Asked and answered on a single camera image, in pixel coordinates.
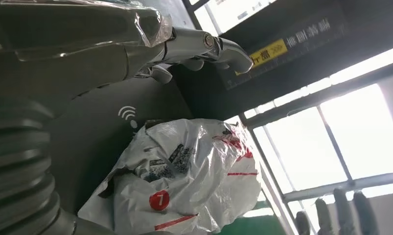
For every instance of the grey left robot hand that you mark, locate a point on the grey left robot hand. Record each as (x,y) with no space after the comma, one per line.
(69,48)

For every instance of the white plastic mailer package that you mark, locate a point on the white plastic mailer package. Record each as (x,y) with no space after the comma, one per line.
(189,181)

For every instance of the green conveyor belt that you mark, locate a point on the green conveyor belt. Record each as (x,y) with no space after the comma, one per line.
(254,225)

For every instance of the black inbound scanner machine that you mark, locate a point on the black inbound scanner machine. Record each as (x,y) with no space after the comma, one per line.
(95,139)

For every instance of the black yellow column label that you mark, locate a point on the black yellow column label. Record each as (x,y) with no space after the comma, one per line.
(270,52)

